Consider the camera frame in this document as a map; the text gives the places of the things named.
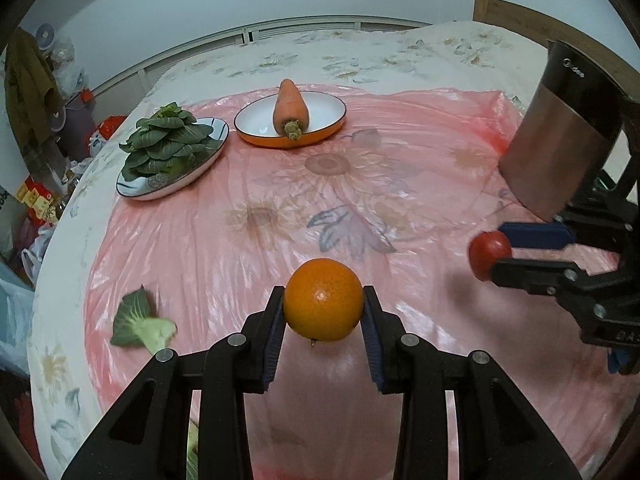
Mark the red fruit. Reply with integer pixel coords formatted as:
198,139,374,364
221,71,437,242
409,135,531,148
468,231,512,282

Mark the orange single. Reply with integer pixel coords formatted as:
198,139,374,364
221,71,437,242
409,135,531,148
283,258,364,342

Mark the bok choy leaf lower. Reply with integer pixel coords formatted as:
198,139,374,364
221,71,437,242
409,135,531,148
186,420,198,480

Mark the bok choy piece upper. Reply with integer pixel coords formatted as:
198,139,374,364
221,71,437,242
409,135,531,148
110,286,177,356

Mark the black and copper kettle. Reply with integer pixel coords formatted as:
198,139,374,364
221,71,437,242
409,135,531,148
499,40,639,221

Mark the pink plastic sheet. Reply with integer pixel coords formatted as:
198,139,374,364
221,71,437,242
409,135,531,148
85,88,639,478

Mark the blue plastic bin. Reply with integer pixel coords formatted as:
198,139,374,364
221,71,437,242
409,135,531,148
0,261,34,377

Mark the floral bed quilt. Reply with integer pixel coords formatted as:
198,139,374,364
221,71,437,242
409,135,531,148
28,22,547,479

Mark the wooden headboard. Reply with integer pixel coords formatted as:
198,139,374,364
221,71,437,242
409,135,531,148
473,0,640,101

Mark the white blue-rimmed plate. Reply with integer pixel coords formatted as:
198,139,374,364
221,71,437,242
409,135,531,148
116,108,229,202

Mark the red yellow snack box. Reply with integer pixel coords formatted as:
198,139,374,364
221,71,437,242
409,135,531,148
16,177,61,228

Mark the carrot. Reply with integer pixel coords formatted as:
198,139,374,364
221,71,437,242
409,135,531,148
272,79,309,141

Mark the pile of green leaves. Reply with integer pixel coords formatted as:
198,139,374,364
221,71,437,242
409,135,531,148
119,102,222,182

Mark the orange oval dish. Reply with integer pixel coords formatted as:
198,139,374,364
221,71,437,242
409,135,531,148
234,91,347,150

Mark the brown jacket on rack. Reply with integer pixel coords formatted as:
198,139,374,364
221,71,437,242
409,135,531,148
4,27,63,151

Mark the small white fan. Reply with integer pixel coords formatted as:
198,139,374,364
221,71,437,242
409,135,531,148
35,23,55,51

